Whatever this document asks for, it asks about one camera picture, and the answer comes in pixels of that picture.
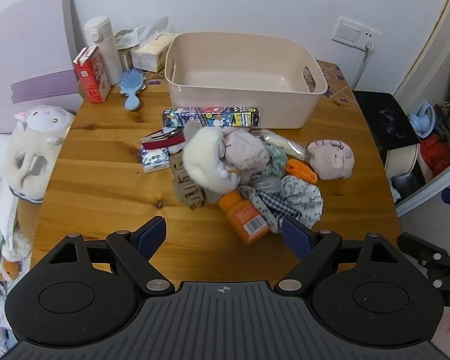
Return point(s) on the crumpled clear plastic bag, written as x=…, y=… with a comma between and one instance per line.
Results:
x=142, y=32

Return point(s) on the clear plastic packet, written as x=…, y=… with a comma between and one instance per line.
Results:
x=285, y=144

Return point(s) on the white shelf frame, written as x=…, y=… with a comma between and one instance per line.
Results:
x=431, y=63

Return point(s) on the tissue pack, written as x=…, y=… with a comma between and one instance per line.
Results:
x=152, y=54

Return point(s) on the blue headphones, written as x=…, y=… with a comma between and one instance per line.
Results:
x=422, y=120

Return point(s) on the blue hairbrush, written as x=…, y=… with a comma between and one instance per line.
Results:
x=130, y=86

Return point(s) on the floral scrunchie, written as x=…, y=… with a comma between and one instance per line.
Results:
x=303, y=198

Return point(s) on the small orange plush toy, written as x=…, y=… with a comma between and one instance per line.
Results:
x=9, y=268

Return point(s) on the red milk carton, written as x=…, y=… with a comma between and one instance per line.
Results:
x=92, y=77

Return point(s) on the orange pill bottle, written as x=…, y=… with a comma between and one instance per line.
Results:
x=243, y=219

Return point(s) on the colourful long box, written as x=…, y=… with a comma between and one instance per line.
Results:
x=213, y=117

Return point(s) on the white thermos bottle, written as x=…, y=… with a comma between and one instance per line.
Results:
x=103, y=45

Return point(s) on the white plush toy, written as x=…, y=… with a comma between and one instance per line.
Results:
x=204, y=161

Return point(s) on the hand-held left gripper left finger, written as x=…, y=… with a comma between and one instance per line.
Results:
x=153, y=232

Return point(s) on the beige plastic bin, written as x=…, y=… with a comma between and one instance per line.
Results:
x=243, y=82

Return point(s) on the blue checked scrunchie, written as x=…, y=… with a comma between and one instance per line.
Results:
x=264, y=204

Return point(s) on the lilac headboard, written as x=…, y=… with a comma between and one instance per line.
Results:
x=26, y=52

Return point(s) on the green plaid scrunchie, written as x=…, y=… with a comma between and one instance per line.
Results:
x=275, y=167

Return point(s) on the patterned paper mat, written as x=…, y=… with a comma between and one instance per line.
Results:
x=337, y=82

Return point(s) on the white plush sheep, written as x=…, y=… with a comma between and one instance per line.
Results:
x=37, y=146

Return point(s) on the beige round box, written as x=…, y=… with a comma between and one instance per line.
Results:
x=401, y=159

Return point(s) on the pink cloth bundle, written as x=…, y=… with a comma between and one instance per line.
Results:
x=247, y=152
x=332, y=159

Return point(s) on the round metal tin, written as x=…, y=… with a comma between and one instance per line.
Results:
x=267, y=185

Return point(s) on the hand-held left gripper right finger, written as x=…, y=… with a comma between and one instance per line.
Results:
x=295, y=237

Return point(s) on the dark red rolled cloth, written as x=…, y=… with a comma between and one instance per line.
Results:
x=161, y=140

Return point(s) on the orange hair clip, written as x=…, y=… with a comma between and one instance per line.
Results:
x=302, y=170

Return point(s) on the red plastic bag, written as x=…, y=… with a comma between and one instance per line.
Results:
x=437, y=155

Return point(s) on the white wall socket panel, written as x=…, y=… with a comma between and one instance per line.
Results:
x=354, y=33

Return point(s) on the wooden desk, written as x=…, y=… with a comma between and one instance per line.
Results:
x=97, y=180

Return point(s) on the blue white tissue packet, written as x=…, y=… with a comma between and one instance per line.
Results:
x=153, y=159

